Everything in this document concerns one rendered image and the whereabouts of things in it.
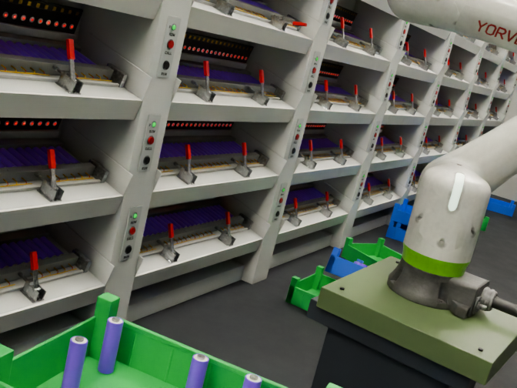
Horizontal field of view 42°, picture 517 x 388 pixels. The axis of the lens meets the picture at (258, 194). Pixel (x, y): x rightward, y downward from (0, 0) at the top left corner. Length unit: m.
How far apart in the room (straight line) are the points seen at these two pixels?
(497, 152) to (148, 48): 0.72
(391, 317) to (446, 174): 0.28
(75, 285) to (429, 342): 0.71
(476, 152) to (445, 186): 0.20
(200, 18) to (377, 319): 0.72
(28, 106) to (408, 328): 0.73
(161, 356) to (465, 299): 0.67
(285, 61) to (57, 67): 0.89
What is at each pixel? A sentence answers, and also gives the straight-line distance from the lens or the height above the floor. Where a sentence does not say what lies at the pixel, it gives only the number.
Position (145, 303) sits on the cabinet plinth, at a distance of 1.71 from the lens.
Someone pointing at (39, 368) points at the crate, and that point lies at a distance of 0.76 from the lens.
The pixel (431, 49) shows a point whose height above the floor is 0.86.
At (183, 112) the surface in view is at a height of 0.53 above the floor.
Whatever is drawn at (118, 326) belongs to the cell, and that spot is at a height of 0.38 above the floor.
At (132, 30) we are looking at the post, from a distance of 1.40.
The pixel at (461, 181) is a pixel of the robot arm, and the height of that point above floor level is 0.57.
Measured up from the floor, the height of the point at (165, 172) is 0.37.
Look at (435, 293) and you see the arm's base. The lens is 1.31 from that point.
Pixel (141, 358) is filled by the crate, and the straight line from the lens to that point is 0.82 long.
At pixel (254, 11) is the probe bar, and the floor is 0.78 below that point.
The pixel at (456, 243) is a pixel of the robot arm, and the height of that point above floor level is 0.45.
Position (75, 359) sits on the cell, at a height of 0.37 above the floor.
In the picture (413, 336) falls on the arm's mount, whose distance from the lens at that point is 1.20.
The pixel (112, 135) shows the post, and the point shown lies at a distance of 1.43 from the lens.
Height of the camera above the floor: 0.73
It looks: 13 degrees down
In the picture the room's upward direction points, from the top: 14 degrees clockwise
